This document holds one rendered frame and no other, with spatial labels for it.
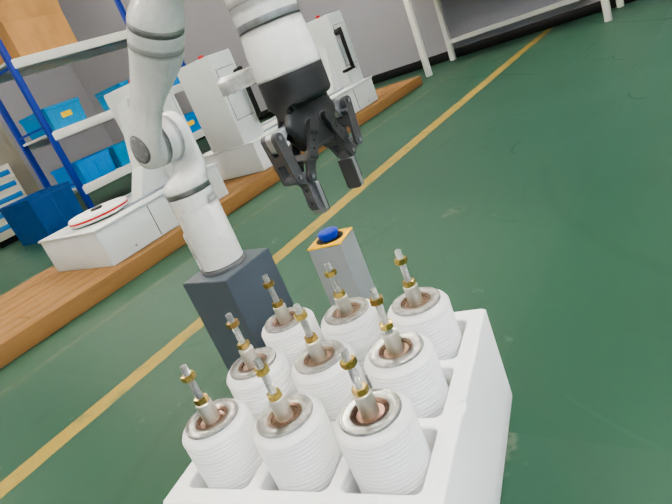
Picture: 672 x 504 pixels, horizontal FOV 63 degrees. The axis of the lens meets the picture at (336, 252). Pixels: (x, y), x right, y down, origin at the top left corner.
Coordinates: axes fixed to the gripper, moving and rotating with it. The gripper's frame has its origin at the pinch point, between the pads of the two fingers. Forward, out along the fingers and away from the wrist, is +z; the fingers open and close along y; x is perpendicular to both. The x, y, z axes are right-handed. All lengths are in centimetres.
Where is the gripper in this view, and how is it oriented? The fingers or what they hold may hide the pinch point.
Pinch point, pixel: (336, 189)
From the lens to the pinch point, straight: 65.1
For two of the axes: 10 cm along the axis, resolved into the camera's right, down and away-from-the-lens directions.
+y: 5.9, -4.9, 6.4
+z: 3.6, 8.7, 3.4
